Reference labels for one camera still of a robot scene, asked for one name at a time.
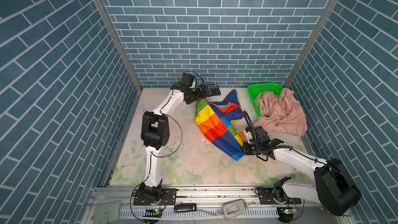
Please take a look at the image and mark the rainbow striped shorts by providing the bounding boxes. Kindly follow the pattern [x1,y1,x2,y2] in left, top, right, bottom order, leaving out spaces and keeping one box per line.
[195,89,245,161]

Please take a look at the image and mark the green plastic basket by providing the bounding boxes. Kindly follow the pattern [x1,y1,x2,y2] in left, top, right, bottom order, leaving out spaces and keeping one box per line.
[247,83,284,117]

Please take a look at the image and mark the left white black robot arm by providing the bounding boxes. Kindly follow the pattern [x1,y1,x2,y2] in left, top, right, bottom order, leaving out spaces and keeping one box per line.
[140,85,203,197]

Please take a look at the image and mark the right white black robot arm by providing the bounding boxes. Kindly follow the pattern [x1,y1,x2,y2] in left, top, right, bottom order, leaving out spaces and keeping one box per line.
[243,127,362,216]

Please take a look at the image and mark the pink shorts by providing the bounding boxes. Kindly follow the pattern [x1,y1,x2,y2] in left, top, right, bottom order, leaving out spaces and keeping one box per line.
[255,88,308,136]

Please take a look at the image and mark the beige shorts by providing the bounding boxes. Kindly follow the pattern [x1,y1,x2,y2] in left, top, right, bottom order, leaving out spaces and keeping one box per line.
[255,91,274,111]

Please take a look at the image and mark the black calculator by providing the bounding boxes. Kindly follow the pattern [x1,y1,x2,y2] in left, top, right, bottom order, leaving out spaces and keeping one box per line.
[200,84,221,98]

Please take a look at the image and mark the right green circuit board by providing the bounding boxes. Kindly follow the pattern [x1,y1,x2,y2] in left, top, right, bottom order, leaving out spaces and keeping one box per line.
[277,207,295,216]

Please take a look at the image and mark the green circuit board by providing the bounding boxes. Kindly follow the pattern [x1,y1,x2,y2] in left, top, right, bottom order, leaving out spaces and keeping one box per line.
[277,207,295,216]
[143,209,163,219]

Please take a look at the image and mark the grey plastic clip device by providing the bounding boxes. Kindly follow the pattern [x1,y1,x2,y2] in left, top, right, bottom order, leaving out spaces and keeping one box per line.
[221,199,248,220]

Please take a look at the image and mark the left green circuit board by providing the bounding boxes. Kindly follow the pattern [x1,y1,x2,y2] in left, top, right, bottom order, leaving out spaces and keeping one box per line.
[143,209,163,219]

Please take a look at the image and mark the pale green plastic plate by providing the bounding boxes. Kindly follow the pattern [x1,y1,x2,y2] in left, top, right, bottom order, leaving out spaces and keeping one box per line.
[93,201,121,224]

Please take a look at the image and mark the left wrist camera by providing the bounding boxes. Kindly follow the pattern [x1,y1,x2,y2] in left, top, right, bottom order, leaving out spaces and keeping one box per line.
[179,72,197,88]

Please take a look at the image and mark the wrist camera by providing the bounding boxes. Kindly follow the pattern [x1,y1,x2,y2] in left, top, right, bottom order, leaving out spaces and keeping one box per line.
[179,72,197,88]
[244,127,253,143]

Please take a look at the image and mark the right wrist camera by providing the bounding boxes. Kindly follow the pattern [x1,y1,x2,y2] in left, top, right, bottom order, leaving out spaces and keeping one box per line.
[244,127,253,143]

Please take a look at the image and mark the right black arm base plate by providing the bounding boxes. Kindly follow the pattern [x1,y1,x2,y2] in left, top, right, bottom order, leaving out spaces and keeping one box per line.
[254,187,302,206]

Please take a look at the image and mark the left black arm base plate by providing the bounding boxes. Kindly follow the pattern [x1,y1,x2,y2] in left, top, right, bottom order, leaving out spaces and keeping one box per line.
[132,188,177,206]

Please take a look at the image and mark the white slotted cable duct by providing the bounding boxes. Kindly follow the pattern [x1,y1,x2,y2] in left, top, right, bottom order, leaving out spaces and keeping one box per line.
[119,207,279,220]

